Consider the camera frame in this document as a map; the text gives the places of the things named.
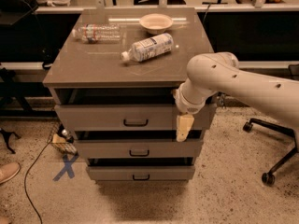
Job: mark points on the grey middle drawer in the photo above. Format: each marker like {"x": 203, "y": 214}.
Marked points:
{"x": 157, "y": 148}

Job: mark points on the grey drawer cabinet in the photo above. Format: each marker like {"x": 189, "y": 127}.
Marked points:
{"x": 94, "y": 74}

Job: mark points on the grey bottom drawer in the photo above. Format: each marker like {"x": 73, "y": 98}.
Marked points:
{"x": 141, "y": 173}

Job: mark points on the grey drawer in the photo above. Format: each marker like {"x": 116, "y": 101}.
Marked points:
{"x": 157, "y": 148}
{"x": 79, "y": 118}
{"x": 141, "y": 173}

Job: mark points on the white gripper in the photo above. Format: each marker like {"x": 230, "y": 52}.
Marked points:
{"x": 183, "y": 104}

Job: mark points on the tan shoe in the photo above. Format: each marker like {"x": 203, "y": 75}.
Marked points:
{"x": 8, "y": 171}

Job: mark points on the wire basket with items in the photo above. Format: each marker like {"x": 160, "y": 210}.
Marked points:
{"x": 61, "y": 139}

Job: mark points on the black office chair base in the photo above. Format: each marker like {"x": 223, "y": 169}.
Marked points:
{"x": 274, "y": 161}

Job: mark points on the beige paper bowl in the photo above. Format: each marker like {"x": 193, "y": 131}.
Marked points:
{"x": 156, "y": 24}

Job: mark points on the grey top drawer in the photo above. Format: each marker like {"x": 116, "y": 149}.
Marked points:
{"x": 79, "y": 118}

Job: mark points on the white labelled plastic bottle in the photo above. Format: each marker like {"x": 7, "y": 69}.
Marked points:
{"x": 148, "y": 48}

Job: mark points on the black stand leg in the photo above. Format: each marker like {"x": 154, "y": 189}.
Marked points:
{"x": 6, "y": 135}

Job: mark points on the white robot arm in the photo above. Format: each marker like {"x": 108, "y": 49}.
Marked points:
{"x": 210, "y": 73}

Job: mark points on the blue tape cross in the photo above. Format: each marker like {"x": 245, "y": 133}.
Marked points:
{"x": 67, "y": 169}

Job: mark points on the clear plastic water bottle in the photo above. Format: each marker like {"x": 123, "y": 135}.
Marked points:
{"x": 97, "y": 33}

